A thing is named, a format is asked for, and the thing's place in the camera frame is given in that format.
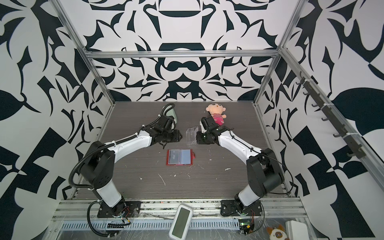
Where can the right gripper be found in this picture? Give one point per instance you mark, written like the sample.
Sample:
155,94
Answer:
199,138

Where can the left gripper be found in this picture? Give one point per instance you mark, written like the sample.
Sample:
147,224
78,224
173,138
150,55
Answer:
177,136

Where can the clear plastic card box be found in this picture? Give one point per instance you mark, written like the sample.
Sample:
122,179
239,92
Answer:
191,136

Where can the red card holder wallet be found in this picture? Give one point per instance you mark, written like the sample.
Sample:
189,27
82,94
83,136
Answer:
182,157

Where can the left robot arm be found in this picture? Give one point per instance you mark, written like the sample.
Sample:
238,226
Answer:
95,171

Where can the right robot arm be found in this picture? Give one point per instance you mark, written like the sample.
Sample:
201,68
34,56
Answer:
264,172

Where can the mint green glasses case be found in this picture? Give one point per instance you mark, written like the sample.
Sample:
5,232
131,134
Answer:
170,112

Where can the pink plush doll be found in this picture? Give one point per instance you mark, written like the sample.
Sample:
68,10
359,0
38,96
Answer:
217,112

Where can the white timer display device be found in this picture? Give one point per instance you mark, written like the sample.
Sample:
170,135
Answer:
181,223

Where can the small green circuit board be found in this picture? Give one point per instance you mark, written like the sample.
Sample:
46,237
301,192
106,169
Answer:
246,226

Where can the white brown plush toy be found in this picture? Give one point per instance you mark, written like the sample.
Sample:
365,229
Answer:
278,233

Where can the white box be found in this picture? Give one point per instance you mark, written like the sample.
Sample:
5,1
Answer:
297,230

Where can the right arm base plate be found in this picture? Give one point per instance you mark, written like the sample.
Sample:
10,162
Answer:
236,208

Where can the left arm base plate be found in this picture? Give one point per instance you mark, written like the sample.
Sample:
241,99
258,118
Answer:
128,209

